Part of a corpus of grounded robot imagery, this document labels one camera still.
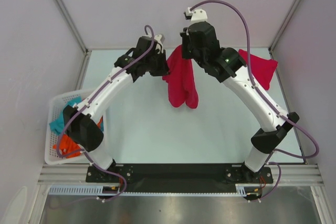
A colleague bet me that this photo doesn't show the magenta t shirt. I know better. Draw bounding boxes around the magenta t shirt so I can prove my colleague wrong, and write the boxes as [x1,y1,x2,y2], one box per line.
[250,54,278,91]
[162,45,199,109]

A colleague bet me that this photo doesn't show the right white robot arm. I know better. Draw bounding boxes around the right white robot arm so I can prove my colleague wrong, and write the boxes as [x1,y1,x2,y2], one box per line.
[180,22,299,183]

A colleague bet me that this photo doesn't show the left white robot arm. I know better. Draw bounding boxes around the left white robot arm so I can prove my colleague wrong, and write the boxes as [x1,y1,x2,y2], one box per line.
[63,34,169,182]

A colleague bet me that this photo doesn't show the folded magenta t shirt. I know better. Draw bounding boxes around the folded magenta t shirt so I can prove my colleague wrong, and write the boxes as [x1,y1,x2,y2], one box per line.
[250,54,278,91]

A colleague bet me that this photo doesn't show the teal t shirt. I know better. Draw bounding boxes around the teal t shirt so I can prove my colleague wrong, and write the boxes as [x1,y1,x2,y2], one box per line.
[49,96,82,136]

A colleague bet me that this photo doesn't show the orange t shirt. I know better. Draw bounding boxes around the orange t shirt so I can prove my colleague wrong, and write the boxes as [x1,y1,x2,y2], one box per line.
[52,119,105,159]

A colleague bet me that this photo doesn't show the white plastic laundry basket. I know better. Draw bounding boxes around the white plastic laundry basket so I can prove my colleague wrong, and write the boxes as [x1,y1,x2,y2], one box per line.
[43,89,109,166]

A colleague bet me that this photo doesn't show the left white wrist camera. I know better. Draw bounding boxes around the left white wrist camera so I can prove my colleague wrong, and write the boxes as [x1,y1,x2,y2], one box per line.
[143,34,165,51]

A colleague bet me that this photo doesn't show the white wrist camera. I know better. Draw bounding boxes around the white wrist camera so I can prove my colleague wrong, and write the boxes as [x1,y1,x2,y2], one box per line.
[184,7,208,24]
[143,34,165,51]

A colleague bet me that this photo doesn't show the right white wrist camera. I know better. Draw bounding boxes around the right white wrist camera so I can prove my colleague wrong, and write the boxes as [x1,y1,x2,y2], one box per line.
[184,7,208,24]

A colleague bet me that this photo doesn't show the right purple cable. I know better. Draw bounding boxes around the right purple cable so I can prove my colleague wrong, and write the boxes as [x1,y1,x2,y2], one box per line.
[190,0,320,202]

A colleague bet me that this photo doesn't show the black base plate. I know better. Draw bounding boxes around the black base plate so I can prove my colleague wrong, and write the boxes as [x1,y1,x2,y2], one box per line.
[86,163,273,191]

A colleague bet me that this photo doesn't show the grey slotted cable duct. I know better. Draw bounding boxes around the grey slotted cable duct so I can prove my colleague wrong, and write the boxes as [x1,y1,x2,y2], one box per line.
[49,185,262,197]

